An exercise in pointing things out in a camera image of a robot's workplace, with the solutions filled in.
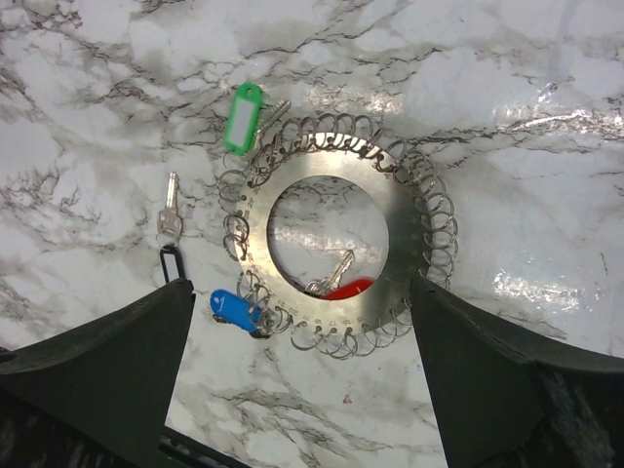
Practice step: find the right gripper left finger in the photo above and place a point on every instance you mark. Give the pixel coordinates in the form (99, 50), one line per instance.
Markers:
(97, 395)

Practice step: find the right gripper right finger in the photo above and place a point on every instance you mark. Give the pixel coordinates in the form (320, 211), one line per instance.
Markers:
(504, 396)

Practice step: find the round metal keyring disc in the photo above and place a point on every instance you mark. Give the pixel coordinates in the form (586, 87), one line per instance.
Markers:
(317, 187)

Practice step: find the key with green tag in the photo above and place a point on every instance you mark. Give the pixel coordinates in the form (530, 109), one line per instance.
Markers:
(245, 127)

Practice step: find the key with blue tag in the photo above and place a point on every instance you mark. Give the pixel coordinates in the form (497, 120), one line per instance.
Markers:
(229, 308)

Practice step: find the key with black tag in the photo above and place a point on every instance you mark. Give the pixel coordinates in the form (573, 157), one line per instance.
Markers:
(169, 229)

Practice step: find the key with red tag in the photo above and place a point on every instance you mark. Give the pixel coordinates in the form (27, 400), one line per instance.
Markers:
(331, 287)

